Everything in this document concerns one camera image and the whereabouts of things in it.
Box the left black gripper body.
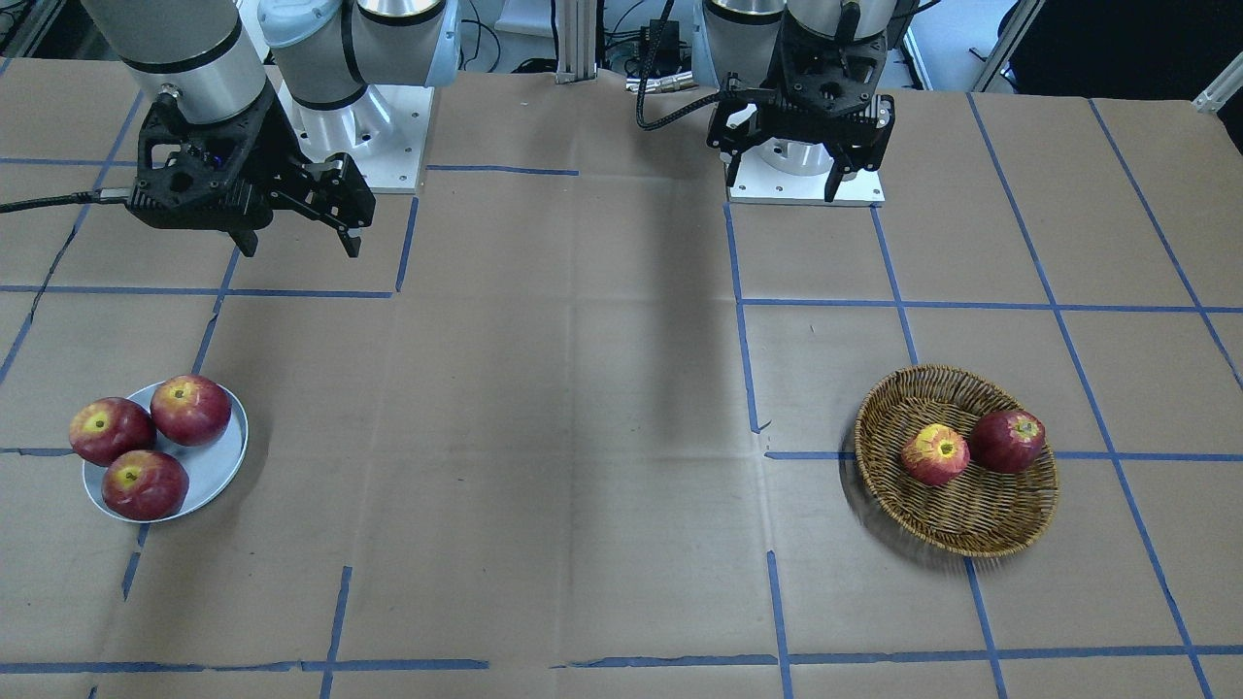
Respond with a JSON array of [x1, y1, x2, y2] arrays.
[[706, 15, 896, 155]]

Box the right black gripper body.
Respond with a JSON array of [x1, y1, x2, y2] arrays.
[[124, 83, 290, 234]]

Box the yellow-red apple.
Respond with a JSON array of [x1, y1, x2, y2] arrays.
[[897, 423, 971, 486]]

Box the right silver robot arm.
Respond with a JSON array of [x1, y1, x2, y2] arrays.
[[85, 1, 460, 257]]

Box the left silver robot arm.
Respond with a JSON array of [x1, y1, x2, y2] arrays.
[[694, 1, 924, 206]]

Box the red apple plate back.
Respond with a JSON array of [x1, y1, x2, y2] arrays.
[[150, 376, 232, 447]]

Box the red apple plate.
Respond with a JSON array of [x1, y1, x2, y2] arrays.
[[150, 376, 232, 447], [101, 449, 189, 521], [68, 397, 157, 466]]

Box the light blue plate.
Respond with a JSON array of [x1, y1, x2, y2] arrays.
[[81, 383, 249, 525]]

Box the red apple plate outer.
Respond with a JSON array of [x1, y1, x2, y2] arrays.
[[68, 397, 157, 466]]

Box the red apple plate front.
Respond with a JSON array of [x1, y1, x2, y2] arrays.
[[101, 449, 189, 521]]

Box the dark red apple in basket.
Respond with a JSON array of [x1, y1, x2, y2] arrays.
[[967, 409, 1045, 475]]

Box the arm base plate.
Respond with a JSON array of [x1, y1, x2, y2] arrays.
[[277, 85, 436, 194], [727, 139, 888, 206]]

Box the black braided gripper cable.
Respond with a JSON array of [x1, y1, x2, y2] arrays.
[[636, 0, 723, 132]]

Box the aluminium frame post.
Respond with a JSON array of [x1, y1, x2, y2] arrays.
[[551, 0, 603, 85]]

